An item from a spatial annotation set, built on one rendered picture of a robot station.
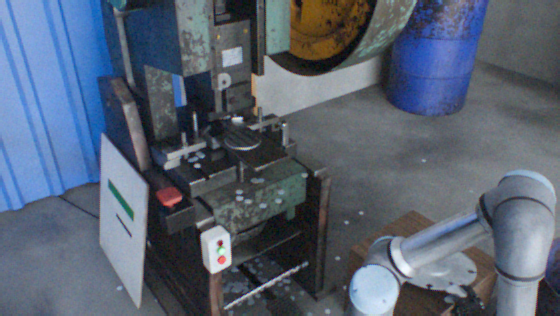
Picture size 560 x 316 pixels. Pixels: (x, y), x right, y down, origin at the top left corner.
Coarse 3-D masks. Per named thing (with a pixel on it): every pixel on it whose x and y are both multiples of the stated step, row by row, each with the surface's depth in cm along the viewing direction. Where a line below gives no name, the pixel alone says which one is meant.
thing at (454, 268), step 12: (432, 264) 167; (444, 264) 167; (456, 264) 168; (468, 264) 168; (420, 276) 162; (432, 276) 162; (444, 276) 161; (456, 276) 161; (468, 276) 161; (432, 288) 155; (444, 288) 154
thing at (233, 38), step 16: (224, 16) 147; (240, 16) 151; (224, 32) 145; (240, 32) 148; (224, 48) 147; (240, 48) 150; (224, 64) 149; (240, 64) 153; (224, 80) 150; (240, 80) 156; (208, 96) 156; (224, 96) 152; (240, 96) 155
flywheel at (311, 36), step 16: (304, 0) 169; (320, 0) 163; (336, 0) 156; (352, 0) 151; (368, 0) 141; (304, 16) 172; (320, 16) 165; (336, 16) 159; (352, 16) 148; (368, 16) 144; (304, 32) 175; (320, 32) 168; (336, 32) 157; (352, 32) 150; (304, 48) 172; (320, 48) 165; (336, 48) 159; (352, 48) 160
